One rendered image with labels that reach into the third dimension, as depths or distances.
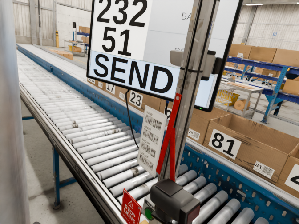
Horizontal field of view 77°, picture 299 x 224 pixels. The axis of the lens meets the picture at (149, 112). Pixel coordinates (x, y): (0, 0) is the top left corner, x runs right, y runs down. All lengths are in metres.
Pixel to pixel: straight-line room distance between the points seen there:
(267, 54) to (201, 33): 5.32
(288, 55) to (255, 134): 4.38
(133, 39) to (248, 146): 0.74
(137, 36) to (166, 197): 0.47
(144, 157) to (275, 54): 5.26
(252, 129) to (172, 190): 0.94
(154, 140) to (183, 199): 0.17
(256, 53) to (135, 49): 5.27
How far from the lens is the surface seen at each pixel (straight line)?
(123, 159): 1.16
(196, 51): 0.42
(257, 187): 1.05
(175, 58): 0.57
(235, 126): 1.37
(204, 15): 0.43
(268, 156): 1.04
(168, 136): 0.49
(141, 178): 1.04
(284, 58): 5.62
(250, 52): 5.89
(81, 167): 1.09
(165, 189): 0.49
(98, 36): 0.73
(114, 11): 0.71
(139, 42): 0.64
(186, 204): 0.48
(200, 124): 1.15
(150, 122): 0.53
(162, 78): 0.59
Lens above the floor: 1.41
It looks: 20 degrees down
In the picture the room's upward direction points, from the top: 9 degrees clockwise
